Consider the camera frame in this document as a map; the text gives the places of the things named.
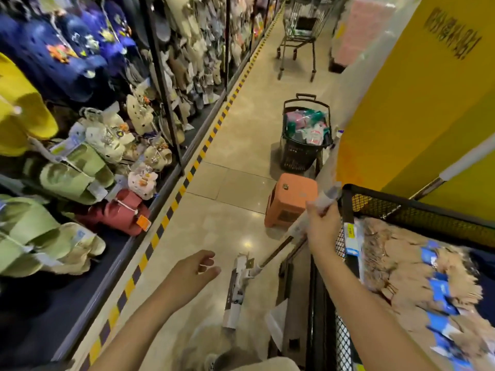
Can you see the person's right hand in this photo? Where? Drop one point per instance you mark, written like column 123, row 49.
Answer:
column 323, row 229

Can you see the person's left hand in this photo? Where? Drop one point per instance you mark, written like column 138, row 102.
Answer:
column 187, row 276

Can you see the person's right fingers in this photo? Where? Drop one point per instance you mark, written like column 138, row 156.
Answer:
column 328, row 214

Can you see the person's left thumb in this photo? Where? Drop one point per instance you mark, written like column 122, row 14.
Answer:
column 208, row 274

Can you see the person's right forearm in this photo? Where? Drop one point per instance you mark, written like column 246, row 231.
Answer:
column 359, row 305

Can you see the person's left forearm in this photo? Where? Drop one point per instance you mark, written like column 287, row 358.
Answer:
column 135, row 332

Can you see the orange plastic stool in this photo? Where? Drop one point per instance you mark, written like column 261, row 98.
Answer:
column 290, row 198

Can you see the black shopping basket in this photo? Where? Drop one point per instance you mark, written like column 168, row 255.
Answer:
column 299, row 154

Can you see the orange price tag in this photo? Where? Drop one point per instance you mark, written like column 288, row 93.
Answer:
column 143, row 222

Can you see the white paper label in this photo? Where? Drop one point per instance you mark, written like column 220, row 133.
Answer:
column 276, row 324

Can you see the pink and green packets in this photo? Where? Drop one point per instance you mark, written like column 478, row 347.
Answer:
column 307, row 125

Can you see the black mesh cart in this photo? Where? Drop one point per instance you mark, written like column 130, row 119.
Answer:
column 321, row 316

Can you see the pile of beige mop pads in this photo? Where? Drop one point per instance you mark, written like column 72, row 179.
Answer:
column 417, row 274

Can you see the red slipper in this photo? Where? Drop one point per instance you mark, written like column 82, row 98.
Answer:
column 116, row 214

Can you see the cream clog with charms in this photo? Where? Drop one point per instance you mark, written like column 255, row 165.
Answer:
column 106, row 139
column 140, row 111
column 157, row 154
column 143, row 183

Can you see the beige slipper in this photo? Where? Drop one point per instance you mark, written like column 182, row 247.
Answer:
column 79, row 245

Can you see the white and metal mop pole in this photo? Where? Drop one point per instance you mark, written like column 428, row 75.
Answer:
column 460, row 164

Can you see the yellow display panel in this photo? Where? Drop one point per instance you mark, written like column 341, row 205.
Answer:
column 417, row 92

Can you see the green slipper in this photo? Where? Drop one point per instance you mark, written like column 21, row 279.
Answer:
column 29, row 222
column 87, row 162
column 15, row 258
column 64, row 185

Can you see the metal shopping trolley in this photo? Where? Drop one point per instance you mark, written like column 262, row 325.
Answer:
column 305, row 30

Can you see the stack of pink goods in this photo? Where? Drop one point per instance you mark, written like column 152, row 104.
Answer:
column 361, row 28

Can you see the rack of pale hanging goods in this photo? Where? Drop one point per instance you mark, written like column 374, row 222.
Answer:
column 247, row 25

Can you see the rack of beige slippers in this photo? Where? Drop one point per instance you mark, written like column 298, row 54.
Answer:
column 193, row 50

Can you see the yellow slipper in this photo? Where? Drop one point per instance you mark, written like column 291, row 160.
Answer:
column 23, row 111

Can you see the row of navy clogs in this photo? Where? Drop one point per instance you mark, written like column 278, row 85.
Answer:
column 65, row 46

